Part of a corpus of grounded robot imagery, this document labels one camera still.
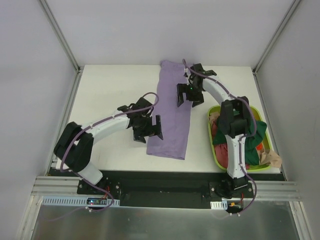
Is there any purple t shirt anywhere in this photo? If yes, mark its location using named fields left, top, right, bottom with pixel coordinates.
left=146, top=60, right=192, bottom=160

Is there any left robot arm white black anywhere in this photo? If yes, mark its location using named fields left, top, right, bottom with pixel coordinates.
left=53, top=96, right=163, bottom=195

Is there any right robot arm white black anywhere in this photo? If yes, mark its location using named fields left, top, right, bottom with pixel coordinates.
left=176, top=63, right=257, bottom=199

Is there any light pink t shirt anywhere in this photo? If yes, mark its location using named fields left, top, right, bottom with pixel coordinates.
left=208, top=111, right=220, bottom=128

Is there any red pink t shirt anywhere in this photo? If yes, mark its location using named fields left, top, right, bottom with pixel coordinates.
left=211, top=119, right=251, bottom=171

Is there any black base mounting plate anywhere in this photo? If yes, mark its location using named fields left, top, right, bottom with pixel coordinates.
left=76, top=168, right=261, bottom=208

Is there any dark green t shirt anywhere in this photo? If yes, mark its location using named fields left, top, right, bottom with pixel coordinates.
left=217, top=108, right=267, bottom=170

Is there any lime green plastic basket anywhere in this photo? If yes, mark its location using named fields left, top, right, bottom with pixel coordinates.
left=207, top=105, right=282, bottom=172

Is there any beige t shirt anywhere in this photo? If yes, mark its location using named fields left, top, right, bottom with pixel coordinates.
left=257, top=148, right=282, bottom=169

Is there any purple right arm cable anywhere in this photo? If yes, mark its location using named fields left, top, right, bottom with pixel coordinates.
left=181, top=58, right=258, bottom=201

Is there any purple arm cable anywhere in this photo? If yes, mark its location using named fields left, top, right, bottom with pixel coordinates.
left=59, top=91, right=161, bottom=201
left=181, top=58, right=258, bottom=201

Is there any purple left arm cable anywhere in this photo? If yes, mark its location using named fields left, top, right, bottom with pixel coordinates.
left=59, top=91, right=161, bottom=201

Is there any right white slotted cable duct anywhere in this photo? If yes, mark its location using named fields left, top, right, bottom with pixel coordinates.
left=210, top=200, right=228, bottom=210

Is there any white slotted cable duct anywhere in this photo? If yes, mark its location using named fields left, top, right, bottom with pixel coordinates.
left=210, top=200, right=228, bottom=210
left=42, top=196, right=120, bottom=208

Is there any aluminium front rail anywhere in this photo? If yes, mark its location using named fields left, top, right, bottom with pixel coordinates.
left=31, top=176, right=302, bottom=202

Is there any left white slotted cable duct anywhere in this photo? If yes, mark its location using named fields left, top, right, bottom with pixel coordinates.
left=42, top=196, right=120, bottom=208

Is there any right aluminium frame post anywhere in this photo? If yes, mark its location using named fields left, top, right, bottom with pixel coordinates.
left=252, top=0, right=303, bottom=76

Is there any aluminium frame post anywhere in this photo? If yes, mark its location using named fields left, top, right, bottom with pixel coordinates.
left=37, top=0, right=82, bottom=73
left=252, top=0, right=303, bottom=76

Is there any left aluminium frame post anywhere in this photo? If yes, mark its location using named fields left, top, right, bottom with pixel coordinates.
left=37, top=0, right=82, bottom=73

